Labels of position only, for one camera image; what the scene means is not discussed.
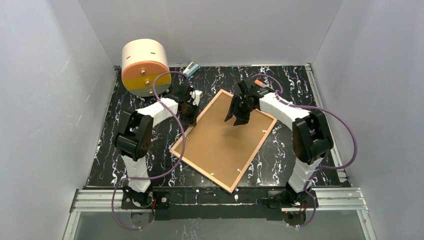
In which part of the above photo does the white wooden picture frame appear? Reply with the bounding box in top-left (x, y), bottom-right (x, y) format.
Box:
top-left (169, 88), bottom-right (278, 195)

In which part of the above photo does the brown cardboard backing board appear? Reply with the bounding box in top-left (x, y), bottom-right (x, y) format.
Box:
top-left (173, 92), bottom-right (275, 190)

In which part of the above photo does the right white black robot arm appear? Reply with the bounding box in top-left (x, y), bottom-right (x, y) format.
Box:
top-left (225, 78), bottom-right (334, 209)

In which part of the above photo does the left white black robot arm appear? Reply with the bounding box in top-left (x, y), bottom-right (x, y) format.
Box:
top-left (113, 85), bottom-right (203, 208)

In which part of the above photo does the grey orange marker pen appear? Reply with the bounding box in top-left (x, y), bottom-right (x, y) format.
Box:
top-left (254, 79), bottom-right (268, 88)

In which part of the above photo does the small light blue clip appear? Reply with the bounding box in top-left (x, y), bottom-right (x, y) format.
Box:
top-left (182, 61), bottom-right (200, 78)

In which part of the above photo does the round cream drawer box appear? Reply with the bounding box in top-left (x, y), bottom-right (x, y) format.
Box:
top-left (121, 38), bottom-right (172, 97)

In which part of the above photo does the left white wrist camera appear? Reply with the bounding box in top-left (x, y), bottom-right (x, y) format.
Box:
top-left (192, 90), bottom-right (203, 106)

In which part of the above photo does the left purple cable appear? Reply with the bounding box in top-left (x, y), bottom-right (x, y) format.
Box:
top-left (110, 71), bottom-right (195, 231)

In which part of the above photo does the purple cable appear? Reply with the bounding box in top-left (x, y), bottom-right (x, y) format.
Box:
top-left (110, 71), bottom-right (195, 231)
top-left (251, 73), bottom-right (359, 229)

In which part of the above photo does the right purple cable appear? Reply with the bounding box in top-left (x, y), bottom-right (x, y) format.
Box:
top-left (251, 73), bottom-right (359, 229)

